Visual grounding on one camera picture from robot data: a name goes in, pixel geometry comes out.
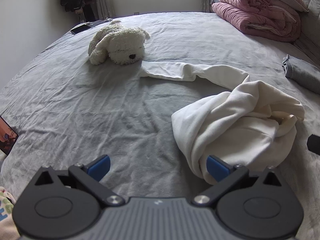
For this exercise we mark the orange printed box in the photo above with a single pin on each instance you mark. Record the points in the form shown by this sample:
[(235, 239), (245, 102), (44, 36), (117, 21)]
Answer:
[(7, 138)]

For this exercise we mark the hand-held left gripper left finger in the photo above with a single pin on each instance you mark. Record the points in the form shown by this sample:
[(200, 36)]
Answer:
[(100, 167)]

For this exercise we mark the grey folded garment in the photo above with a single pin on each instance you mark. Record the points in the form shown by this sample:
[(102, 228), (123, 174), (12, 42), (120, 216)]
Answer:
[(301, 72)]

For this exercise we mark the white plush dog toy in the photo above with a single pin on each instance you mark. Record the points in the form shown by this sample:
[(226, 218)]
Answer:
[(117, 43)]

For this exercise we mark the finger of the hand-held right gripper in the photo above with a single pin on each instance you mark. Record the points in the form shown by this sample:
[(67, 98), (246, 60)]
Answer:
[(314, 143)]

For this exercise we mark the pink folded quilt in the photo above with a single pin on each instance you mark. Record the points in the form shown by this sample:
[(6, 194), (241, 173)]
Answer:
[(260, 15)]

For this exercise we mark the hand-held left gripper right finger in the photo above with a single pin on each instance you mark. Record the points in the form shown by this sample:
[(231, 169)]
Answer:
[(217, 171)]

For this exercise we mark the person's printed clothing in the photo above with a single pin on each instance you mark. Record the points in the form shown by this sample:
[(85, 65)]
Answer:
[(5, 207)]

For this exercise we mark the dark flat item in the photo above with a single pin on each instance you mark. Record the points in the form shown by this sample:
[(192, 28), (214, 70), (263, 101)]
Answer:
[(102, 22)]

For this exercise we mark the white sweatshirt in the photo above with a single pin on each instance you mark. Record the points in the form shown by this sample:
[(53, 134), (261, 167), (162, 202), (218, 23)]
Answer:
[(232, 120)]

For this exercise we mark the black phone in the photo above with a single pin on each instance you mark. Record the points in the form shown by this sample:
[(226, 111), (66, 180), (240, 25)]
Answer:
[(80, 28)]

